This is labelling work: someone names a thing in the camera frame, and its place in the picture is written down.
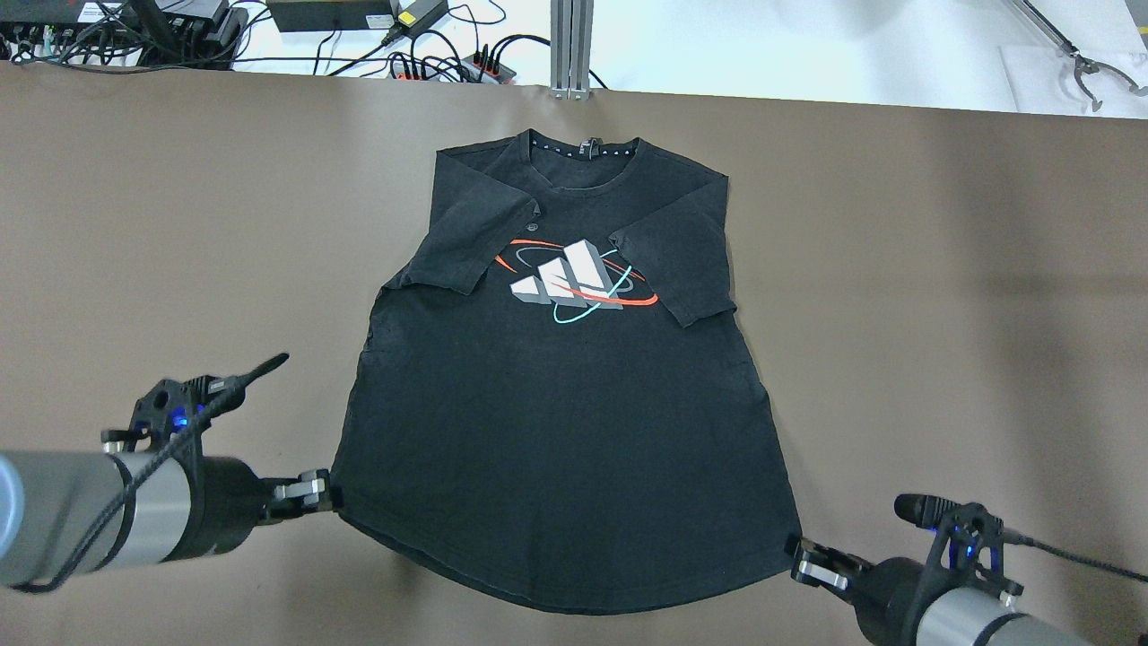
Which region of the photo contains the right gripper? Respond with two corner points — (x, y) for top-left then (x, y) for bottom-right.
(786, 535), (931, 645)

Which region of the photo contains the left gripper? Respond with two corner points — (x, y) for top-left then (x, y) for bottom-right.
(184, 457), (344, 560)

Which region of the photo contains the metal reacher grabber tool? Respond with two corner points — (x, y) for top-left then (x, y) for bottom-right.
(1010, 1), (1147, 114)

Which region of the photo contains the orange power strip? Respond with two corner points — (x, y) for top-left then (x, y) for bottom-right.
(377, 53), (519, 85)

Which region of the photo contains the aluminium frame post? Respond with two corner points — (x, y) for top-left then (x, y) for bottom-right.
(549, 0), (595, 101)

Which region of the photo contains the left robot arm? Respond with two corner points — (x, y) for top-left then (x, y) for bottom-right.
(1, 451), (342, 587)

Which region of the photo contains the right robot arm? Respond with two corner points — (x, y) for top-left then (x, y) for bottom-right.
(788, 523), (1145, 645)

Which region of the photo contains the black printed t-shirt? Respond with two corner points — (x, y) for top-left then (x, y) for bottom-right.
(332, 130), (801, 615)

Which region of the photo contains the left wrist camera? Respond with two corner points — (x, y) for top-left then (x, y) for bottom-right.
(100, 353), (290, 454)

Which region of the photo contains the black power adapter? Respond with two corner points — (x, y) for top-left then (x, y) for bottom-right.
(395, 0), (448, 38)

